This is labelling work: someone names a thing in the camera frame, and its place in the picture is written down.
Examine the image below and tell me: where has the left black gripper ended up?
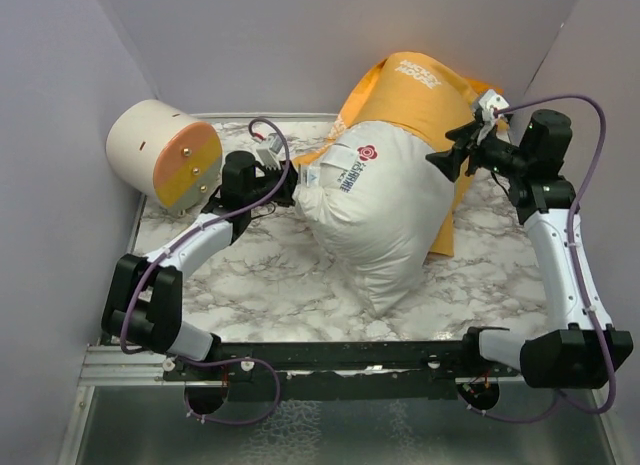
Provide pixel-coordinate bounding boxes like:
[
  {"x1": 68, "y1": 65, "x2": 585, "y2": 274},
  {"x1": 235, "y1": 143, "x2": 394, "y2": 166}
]
[{"x1": 246, "y1": 159, "x2": 320, "y2": 209}]

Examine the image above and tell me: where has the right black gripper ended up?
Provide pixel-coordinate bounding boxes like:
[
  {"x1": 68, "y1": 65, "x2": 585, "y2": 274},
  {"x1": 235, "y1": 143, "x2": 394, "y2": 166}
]
[{"x1": 425, "y1": 120, "x2": 529, "y2": 182}]

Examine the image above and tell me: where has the orange Mickey Mouse pillowcase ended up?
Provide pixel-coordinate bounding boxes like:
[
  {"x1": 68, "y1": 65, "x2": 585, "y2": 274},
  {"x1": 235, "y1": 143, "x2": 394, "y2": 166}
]
[{"x1": 294, "y1": 52, "x2": 488, "y2": 256}]

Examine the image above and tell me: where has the white pillow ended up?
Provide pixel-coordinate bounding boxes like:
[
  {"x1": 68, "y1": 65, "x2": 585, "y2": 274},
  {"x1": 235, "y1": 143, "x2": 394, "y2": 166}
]
[{"x1": 293, "y1": 121, "x2": 455, "y2": 316}]

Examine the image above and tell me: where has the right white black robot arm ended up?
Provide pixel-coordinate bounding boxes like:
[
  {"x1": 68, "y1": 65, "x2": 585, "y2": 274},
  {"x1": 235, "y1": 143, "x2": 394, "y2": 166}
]
[{"x1": 426, "y1": 109, "x2": 633, "y2": 389}]

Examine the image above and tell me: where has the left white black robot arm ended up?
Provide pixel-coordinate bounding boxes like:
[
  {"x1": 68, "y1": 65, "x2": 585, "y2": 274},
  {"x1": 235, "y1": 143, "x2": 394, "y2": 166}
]
[{"x1": 101, "y1": 151, "x2": 298, "y2": 380}]

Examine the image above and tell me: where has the white cylinder with orange lid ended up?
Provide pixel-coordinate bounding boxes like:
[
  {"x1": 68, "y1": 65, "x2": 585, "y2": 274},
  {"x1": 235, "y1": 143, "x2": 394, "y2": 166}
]
[{"x1": 106, "y1": 99, "x2": 223, "y2": 215}]

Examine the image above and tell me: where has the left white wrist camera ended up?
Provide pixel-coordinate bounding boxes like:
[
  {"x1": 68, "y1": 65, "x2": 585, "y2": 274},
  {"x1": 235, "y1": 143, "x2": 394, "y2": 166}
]
[{"x1": 256, "y1": 134, "x2": 283, "y2": 170}]

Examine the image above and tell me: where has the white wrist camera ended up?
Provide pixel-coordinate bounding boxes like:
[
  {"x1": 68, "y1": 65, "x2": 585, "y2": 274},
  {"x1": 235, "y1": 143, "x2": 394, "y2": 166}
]
[
  {"x1": 471, "y1": 89, "x2": 510, "y2": 142},
  {"x1": 256, "y1": 134, "x2": 283, "y2": 170}
]

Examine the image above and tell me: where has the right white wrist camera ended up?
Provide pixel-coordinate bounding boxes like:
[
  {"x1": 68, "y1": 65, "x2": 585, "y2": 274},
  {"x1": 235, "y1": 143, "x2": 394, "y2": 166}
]
[{"x1": 471, "y1": 89, "x2": 510, "y2": 142}]

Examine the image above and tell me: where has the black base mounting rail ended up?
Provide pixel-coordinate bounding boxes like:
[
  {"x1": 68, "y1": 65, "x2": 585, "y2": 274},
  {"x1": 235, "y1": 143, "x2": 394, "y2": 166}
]
[{"x1": 163, "y1": 340, "x2": 517, "y2": 402}]

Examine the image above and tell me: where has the aluminium frame rail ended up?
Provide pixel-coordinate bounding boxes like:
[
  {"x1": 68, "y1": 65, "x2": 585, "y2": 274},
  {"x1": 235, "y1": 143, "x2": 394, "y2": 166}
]
[{"x1": 77, "y1": 329, "x2": 609, "y2": 389}]

